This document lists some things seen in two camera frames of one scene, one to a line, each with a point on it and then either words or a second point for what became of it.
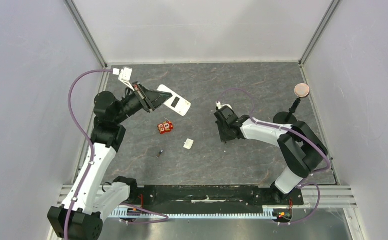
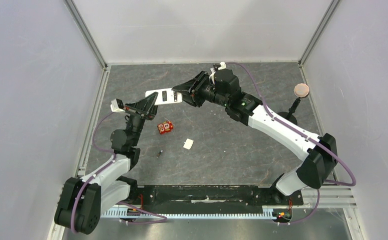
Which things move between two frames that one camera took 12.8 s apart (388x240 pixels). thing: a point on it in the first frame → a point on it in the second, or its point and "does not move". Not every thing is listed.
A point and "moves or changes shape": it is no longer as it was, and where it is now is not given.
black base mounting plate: (211, 196) does not move
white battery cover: (188, 144) does not move
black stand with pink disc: (300, 90) does not move
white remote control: (177, 103) moves or changes shape
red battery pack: (166, 126) does not move
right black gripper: (222, 125) → (197, 91)
